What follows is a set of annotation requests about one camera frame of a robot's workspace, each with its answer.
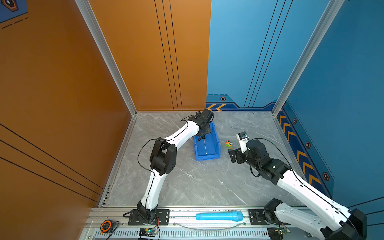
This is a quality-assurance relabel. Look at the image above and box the left aluminium corner post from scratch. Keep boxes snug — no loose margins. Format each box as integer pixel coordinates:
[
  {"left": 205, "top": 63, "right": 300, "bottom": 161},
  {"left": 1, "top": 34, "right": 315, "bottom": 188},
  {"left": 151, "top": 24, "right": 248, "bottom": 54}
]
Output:
[{"left": 75, "top": 0, "right": 137, "bottom": 117}]

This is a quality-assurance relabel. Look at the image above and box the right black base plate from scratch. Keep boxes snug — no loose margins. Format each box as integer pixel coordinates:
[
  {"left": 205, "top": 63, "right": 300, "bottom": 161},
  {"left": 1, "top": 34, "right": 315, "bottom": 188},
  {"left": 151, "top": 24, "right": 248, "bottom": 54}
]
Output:
[{"left": 248, "top": 209, "right": 283, "bottom": 226}]

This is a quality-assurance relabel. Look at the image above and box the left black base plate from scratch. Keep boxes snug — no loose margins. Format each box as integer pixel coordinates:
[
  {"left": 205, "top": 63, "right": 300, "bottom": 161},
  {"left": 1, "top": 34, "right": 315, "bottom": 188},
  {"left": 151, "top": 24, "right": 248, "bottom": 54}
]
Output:
[{"left": 128, "top": 209, "right": 170, "bottom": 226}]

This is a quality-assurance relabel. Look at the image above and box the right aluminium corner post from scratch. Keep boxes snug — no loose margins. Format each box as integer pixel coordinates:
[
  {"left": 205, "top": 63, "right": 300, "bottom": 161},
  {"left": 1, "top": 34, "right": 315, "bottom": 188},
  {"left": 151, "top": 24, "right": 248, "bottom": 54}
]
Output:
[{"left": 272, "top": 0, "right": 345, "bottom": 117}]

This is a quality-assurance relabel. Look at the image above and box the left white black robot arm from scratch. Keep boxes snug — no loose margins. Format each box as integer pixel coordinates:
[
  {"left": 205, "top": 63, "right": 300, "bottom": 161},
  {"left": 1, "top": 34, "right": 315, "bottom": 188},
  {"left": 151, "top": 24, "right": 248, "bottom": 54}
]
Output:
[{"left": 136, "top": 109, "right": 214, "bottom": 225}]

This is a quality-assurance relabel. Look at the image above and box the orange black tape measure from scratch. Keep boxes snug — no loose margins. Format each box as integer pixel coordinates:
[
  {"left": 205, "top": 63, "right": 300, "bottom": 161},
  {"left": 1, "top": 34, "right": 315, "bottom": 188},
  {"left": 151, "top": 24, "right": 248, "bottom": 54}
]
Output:
[{"left": 100, "top": 220, "right": 114, "bottom": 234}]

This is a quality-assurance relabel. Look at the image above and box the small colourful toy figure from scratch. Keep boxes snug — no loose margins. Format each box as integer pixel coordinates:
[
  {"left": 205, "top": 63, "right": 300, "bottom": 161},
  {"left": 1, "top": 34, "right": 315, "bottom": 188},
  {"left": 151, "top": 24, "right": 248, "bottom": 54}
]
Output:
[{"left": 226, "top": 140, "right": 233, "bottom": 150}]

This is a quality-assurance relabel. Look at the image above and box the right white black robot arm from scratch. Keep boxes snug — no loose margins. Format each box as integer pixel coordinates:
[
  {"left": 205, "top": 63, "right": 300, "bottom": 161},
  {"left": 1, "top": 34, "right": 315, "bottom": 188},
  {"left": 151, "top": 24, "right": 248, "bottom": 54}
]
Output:
[{"left": 228, "top": 138, "right": 368, "bottom": 240}]

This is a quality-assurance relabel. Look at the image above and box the cyan plastic cylinder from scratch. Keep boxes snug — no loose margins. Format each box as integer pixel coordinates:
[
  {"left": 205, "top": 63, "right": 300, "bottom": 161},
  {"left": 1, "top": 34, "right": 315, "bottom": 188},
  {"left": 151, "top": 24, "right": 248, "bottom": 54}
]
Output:
[{"left": 196, "top": 211, "right": 244, "bottom": 222}]

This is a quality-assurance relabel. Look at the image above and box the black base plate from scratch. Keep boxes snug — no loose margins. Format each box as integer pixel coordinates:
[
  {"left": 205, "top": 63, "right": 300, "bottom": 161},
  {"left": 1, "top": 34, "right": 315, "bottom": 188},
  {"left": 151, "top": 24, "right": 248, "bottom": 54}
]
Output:
[
  {"left": 248, "top": 209, "right": 283, "bottom": 226},
  {"left": 128, "top": 209, "right": 170, "bottom": 226}
]

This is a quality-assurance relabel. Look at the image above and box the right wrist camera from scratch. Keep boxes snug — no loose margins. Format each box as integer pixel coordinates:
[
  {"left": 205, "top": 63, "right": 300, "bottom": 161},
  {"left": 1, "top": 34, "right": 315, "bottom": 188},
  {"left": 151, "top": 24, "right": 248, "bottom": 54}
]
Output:
[{"left": 237, "top": 132, "right": 249, "bottom": 153}]

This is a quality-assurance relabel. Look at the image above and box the left green circuit board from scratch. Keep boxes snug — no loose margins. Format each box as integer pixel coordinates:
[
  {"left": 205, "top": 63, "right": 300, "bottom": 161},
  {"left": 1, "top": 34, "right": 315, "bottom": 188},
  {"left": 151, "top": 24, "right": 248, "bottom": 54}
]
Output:
[{"left": 139, "top": 228, "right": 159, "bottom": 239}]

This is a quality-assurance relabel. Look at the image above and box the blue plastic bin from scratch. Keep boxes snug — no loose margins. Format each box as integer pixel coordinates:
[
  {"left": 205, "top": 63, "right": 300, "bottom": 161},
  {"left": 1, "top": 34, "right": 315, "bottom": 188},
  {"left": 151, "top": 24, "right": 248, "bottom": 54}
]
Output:
[{"left": 194, "top": 122, "right": 221, "bottom": 161}]

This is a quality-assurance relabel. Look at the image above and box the right circuit board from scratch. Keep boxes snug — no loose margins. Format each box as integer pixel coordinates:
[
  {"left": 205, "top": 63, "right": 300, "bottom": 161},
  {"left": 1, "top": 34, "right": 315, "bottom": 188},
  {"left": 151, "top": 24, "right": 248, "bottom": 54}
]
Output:
[{"left": 267, "top": 228, "right": 291, "bottom": 240}]

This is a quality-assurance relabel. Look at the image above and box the black handled screwdriver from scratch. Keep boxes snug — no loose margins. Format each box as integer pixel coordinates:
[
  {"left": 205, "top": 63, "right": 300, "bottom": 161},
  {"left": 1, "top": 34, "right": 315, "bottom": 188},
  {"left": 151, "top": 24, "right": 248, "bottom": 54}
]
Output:
[{"left": 197, "top": 139, "right": 208, "bottom": 156}]

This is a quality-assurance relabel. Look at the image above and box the aluminium corner post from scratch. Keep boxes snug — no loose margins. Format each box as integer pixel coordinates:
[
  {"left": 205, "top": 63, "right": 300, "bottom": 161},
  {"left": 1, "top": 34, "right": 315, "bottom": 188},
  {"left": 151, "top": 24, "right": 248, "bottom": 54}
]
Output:
[
  {"left": 75, "top": 0, "right": 137, "bottom": 117},
  {"left": 272, "top": 0, "right": 345, "bottom": 117}
]

